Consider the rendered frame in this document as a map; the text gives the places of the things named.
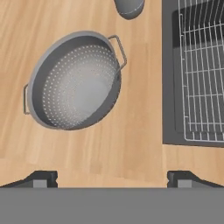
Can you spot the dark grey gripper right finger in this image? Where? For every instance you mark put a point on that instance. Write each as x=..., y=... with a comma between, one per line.
x=180, y=178

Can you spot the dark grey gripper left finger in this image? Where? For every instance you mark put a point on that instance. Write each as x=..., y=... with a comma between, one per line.
x=43, y=178

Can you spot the dark grey sink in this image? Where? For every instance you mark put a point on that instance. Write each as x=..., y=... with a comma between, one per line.
x=172, y=87

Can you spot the grey metal colander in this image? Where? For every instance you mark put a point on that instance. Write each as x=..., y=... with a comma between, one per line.
x=77, y=84

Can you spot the grey rounded cup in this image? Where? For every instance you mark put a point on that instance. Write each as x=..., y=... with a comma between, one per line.
x=129, y=7

